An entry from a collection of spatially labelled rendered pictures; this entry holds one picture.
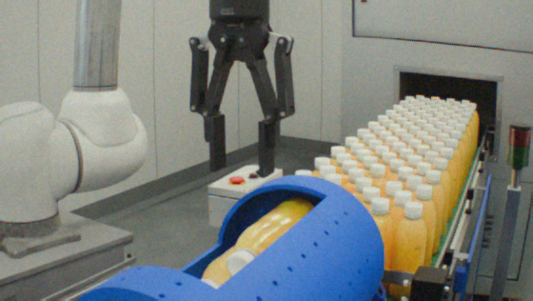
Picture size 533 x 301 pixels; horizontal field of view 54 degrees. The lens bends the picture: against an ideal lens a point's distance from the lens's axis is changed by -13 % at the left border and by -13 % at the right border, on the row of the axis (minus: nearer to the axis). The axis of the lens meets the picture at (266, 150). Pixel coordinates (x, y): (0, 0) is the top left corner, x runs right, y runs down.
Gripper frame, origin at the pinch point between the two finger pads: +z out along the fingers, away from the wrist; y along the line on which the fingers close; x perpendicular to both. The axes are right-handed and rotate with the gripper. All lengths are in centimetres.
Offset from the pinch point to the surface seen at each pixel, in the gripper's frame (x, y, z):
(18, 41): 171, -250, -8
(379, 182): 73, 0, 25
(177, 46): 330, -230, 12
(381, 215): 47, 7, 24
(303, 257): -1.2, 8.9, 12.9
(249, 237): 3.4, -0.9, 13.4
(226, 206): 47, -29, 27
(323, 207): 12.8, 6.4, 11.0
